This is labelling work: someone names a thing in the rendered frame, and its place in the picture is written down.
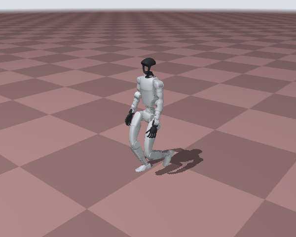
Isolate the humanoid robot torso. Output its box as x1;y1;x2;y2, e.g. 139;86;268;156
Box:
140;75;159;123

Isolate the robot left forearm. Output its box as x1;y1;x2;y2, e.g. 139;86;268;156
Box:
153;101;163;125

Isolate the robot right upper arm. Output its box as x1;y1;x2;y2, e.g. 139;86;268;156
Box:
134;76;142;99

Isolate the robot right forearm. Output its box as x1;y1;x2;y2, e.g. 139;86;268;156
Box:
131;97;140;113

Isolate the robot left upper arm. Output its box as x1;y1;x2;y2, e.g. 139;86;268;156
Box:
153;79;164;106

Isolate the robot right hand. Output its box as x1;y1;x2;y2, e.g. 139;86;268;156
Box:
125;109;134;126

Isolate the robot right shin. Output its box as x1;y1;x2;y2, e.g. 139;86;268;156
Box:
130;147;148;166

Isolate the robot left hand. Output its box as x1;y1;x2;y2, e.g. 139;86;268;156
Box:
146;120;158;138

